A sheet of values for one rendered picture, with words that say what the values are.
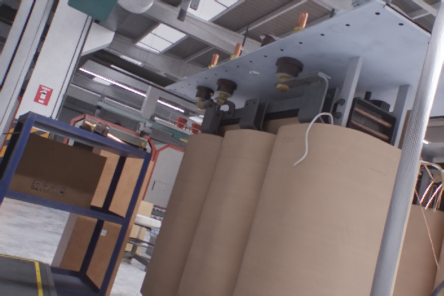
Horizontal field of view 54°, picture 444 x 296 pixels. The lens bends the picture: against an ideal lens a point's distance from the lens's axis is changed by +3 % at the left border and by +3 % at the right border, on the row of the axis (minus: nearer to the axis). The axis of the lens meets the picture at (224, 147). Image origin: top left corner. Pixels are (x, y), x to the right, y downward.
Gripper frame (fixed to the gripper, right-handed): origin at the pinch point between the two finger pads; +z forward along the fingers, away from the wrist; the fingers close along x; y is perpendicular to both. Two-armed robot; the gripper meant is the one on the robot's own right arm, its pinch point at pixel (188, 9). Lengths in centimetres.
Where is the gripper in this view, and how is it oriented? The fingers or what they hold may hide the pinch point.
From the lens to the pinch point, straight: 160.8
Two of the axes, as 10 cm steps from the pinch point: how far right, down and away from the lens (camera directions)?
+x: 4.2, -0.2, -9.1
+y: -8.6, -3.2, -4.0
